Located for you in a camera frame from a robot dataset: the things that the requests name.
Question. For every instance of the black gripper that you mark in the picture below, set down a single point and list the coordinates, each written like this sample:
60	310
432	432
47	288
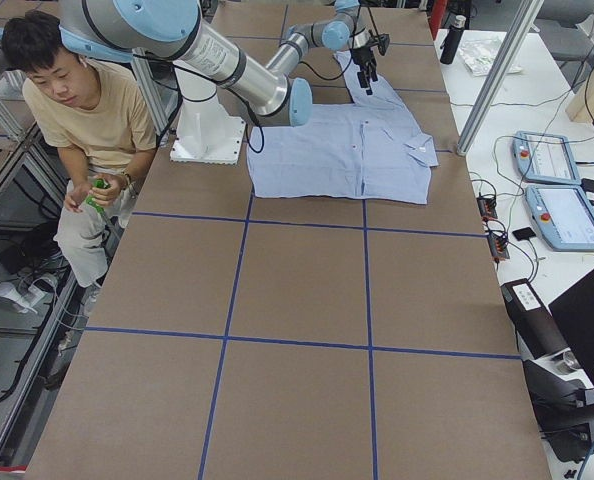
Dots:
363	54

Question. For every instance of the light blue striped shirt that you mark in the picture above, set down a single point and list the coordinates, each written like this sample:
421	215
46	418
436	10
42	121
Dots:
371	148

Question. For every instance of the aluminium frame post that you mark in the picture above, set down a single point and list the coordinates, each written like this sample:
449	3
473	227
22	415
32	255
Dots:
512	42

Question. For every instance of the seated person in beige shirt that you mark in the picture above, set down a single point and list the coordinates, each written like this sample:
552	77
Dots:
94	114

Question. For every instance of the upper teach pendant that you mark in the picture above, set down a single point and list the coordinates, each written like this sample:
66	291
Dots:
544	158

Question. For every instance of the lower teach pendant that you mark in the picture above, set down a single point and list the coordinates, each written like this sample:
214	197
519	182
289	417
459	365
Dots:
563	216

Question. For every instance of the teach pendant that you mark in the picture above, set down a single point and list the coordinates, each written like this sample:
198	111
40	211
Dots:
563	216
544	158

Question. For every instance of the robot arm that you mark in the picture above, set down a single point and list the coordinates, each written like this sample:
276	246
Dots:
347	30
175	30

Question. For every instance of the black water bottle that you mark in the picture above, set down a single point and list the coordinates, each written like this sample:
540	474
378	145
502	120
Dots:
452	40

